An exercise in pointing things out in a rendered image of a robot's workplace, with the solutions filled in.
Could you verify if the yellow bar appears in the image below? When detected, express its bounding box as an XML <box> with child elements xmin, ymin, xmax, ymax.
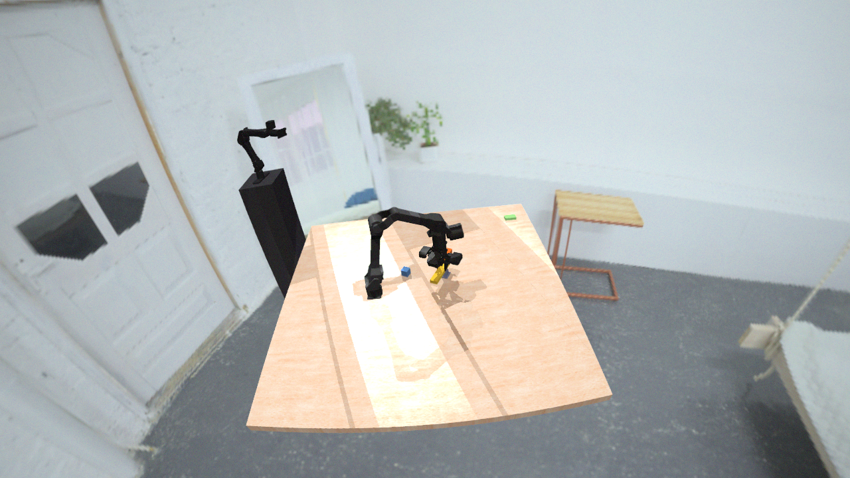
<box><xmin>430</xmin><ymin>248</ymin><xmax>452</xmax><ymax>285</ymax></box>

